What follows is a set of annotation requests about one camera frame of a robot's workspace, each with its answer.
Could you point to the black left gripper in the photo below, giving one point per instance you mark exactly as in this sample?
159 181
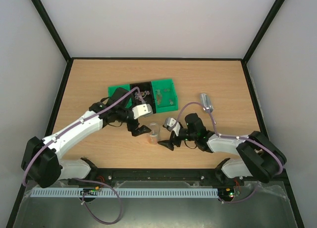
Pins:
132 127

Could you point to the black aluminium frame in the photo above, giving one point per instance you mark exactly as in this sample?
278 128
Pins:
261 32

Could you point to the metal scoop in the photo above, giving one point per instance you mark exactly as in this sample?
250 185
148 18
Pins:
206 102

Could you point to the clear glass jar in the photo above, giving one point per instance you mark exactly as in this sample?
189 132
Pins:
154 134

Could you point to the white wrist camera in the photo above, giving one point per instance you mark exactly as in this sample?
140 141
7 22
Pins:
142 110
172 125

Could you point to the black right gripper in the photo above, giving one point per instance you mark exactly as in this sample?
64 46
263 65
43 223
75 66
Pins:
177 138

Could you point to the slotted grey cable duct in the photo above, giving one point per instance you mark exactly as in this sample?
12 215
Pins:
127 192

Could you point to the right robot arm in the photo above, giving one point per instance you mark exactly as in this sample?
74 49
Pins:
256 155

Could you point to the green bin with gummy candies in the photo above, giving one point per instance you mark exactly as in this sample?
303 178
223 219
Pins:
165 95

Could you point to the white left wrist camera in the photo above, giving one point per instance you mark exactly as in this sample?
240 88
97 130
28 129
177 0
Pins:
142 110

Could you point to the green bin with wrapped candies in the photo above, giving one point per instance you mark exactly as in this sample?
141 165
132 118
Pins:
116 92

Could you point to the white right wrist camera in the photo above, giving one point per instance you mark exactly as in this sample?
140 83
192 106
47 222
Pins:
172 125

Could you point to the black bin with lollipops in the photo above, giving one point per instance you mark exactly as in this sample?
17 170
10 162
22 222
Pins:
150 99

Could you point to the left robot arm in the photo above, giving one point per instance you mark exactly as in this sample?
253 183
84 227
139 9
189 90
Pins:
43 158

